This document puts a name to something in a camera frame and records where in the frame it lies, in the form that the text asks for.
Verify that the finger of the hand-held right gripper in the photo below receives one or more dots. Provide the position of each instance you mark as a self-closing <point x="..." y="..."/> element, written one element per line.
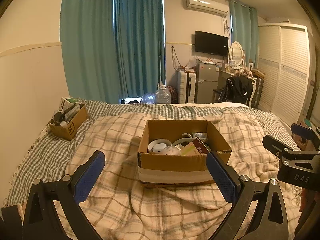
<point x="275" y="143"/>
<point x="301" y="130"/>

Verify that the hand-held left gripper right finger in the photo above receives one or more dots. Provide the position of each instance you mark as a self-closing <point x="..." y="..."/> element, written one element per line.
<point x="222" y="177"/>

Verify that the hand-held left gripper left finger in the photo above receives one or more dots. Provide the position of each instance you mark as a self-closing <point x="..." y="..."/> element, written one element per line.
<point x="88" y="177"/>

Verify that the orange and maroon medicine box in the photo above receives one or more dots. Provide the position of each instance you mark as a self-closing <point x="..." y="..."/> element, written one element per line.
<point x="197" y="147"/>

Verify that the white and blue tissue packet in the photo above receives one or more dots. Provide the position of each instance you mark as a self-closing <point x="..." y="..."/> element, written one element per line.
<point x="200" y="134"/>

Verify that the large cardboard box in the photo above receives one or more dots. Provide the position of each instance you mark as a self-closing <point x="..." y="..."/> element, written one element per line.
<point x="175" y="167"/>

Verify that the person's right hand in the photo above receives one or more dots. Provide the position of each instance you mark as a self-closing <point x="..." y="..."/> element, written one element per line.
<point x="305" y="201"/>

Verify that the small brown cardboard box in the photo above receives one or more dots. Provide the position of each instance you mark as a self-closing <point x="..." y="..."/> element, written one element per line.
<point x="72" y="126"/>

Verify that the brown suitcase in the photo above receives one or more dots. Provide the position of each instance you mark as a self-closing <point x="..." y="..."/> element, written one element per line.
<point x="257" y="92"/>

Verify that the green checked bedsheet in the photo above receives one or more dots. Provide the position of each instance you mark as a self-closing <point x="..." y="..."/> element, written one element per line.
<point x="40" y="150"/>

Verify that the white louvred wardrobe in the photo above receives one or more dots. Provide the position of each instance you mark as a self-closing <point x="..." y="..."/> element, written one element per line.
<point x="285" y="72"/>

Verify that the black jacket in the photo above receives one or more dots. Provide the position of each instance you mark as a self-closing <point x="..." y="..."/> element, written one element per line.
<point x="236" y="88"/>

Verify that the wooden box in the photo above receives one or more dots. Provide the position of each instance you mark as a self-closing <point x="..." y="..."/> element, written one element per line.
<point x="258" y="73"/>

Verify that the beige plaid blanket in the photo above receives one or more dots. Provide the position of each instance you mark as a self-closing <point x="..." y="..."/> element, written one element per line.
<point x="155" y="210"/>

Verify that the tan fluffy item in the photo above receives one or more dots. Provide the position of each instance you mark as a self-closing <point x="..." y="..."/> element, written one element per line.
<point x="243" y="73"/>

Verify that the wooden chair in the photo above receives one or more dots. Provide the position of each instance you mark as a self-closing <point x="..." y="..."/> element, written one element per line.
<point x="216" y="92"/>

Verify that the green and white carton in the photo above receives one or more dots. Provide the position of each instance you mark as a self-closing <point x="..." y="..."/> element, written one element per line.
<point x="68" y="101"/>

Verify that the dark flat object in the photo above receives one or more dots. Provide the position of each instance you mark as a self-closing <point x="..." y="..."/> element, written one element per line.
<point x="11" y="216"/>

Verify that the silver small fridge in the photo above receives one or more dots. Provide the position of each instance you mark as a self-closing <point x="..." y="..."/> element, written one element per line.
<point x="207" y="82"/>

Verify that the white ribbed suitcase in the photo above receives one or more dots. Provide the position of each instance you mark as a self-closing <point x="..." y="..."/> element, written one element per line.
<point x="186" y="87"/>

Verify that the dark floral bag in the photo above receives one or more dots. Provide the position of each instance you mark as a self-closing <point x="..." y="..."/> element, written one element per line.
<point x="172" y="93"/>

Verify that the oval white vanity mirror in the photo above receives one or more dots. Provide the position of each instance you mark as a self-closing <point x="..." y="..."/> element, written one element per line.
<point x="236" y="52"/>

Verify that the clear water jug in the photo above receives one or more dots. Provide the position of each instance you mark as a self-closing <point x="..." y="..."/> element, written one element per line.
<point x="163" y="95"/>

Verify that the teal curtain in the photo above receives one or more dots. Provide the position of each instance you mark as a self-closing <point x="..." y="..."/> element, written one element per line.
<point x="140" y="42"/>
<point x="87" y="42"/>
<point x="243" y="30"/>

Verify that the clear plastic bag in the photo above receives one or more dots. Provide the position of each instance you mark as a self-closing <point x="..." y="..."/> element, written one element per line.
<point x="192" y="62"/>

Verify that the white pole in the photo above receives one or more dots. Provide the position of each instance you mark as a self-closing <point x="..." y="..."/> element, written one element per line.
<point x="160" y="65"/>

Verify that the white air conditioner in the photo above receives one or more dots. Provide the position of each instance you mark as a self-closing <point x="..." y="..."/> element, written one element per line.
<point x="207" y="5"/>

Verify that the black wall television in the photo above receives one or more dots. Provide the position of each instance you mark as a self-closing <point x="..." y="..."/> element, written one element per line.
<point x="211" y="42"/>

